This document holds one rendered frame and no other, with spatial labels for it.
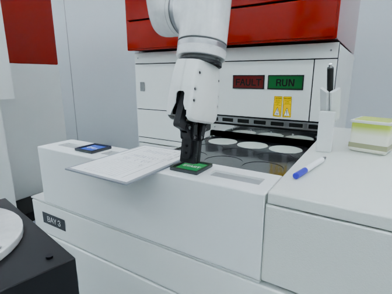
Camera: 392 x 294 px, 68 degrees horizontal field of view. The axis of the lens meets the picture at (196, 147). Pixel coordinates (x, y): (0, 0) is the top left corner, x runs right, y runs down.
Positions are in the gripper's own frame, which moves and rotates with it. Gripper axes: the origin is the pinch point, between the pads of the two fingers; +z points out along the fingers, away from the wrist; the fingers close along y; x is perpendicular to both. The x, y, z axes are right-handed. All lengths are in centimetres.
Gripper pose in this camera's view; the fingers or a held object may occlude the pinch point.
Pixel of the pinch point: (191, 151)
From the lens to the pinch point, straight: 50.5
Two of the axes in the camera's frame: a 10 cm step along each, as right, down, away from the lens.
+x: 8.5, 1.2, -5.1
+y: -5.1, 0.0, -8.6
